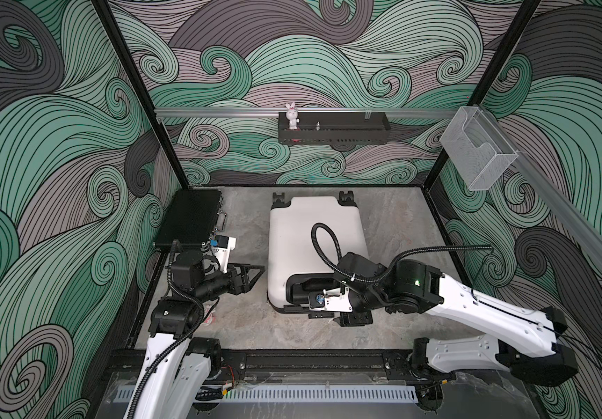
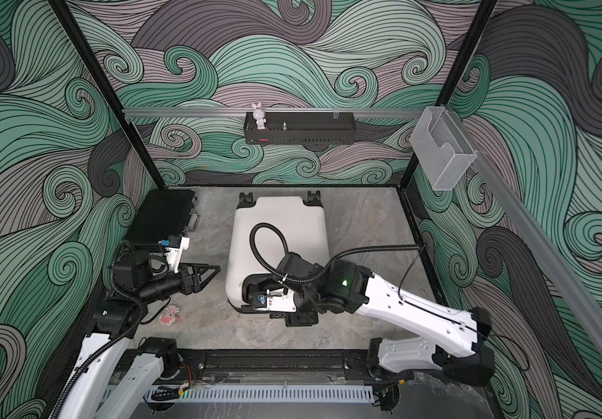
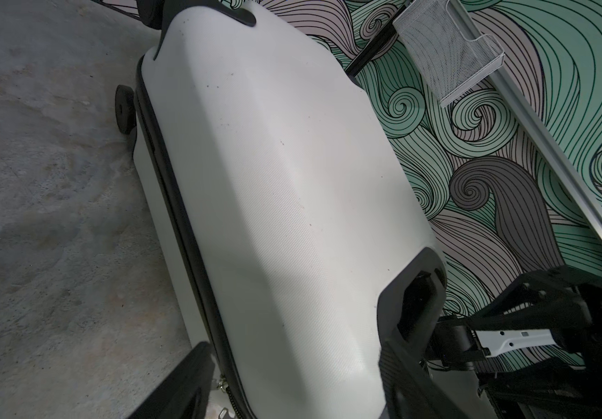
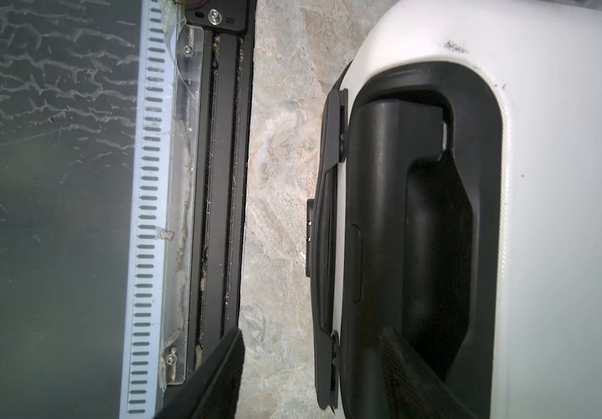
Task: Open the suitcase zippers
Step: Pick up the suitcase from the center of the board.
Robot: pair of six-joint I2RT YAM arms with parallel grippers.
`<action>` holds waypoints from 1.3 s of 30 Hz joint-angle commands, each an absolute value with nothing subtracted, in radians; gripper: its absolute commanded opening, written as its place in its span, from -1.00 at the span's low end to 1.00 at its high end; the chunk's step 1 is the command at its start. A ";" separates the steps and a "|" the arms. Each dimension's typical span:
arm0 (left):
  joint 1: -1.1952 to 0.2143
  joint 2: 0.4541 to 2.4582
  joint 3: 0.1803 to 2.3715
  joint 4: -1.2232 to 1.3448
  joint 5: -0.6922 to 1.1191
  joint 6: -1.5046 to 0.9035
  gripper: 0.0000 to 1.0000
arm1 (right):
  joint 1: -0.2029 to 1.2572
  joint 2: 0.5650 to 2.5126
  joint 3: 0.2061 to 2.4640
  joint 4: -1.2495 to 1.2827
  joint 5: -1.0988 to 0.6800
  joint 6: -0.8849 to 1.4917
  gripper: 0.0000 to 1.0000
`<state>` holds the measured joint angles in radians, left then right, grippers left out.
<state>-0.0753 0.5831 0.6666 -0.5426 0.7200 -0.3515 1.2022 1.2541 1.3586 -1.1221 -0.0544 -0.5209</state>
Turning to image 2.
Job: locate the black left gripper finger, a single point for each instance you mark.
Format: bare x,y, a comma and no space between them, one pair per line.
202,269
202,283

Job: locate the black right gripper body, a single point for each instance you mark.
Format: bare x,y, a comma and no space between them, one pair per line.
307,305

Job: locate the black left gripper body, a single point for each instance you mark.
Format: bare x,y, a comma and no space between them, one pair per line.
185,287

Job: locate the white hard-shell suitcase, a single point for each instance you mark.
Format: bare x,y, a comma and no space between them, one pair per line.
290,235

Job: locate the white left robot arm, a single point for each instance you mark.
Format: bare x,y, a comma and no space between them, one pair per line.
138,278

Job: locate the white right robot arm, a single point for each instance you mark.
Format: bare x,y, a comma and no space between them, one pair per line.
447,340

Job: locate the pink round sticker toy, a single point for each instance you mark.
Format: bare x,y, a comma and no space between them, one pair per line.
169,316

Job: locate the white pink bunny figurine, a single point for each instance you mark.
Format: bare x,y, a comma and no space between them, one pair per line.
259,116

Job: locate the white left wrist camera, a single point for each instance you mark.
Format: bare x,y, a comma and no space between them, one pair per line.
172,249

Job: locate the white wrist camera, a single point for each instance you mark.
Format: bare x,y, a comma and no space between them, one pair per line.
172,249
274,301

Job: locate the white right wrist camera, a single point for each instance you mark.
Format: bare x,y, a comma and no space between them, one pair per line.
274,301

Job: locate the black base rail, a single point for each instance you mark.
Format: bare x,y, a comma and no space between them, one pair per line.
352,364

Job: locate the white slotted cable duct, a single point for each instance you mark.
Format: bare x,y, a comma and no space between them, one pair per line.
278,394

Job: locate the black corner frame post left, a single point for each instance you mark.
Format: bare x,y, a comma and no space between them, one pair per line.
81,44

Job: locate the black corner frame post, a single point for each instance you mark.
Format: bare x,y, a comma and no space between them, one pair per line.
81,44
466,51

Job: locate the black wall shelf tray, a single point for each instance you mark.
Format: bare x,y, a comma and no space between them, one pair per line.
297,128

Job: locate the aluminium wall rail back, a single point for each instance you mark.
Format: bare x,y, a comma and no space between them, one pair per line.
207,112

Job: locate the aluminium wall rail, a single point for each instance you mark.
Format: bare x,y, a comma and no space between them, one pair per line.
207,112
551,261

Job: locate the clear acrylic wall box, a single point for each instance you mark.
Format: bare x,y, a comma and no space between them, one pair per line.
442,145

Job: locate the aluminium wall rail right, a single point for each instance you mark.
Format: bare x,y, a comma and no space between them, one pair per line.
551,261

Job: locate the black corner frame post right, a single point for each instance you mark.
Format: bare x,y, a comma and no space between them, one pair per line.
466,51

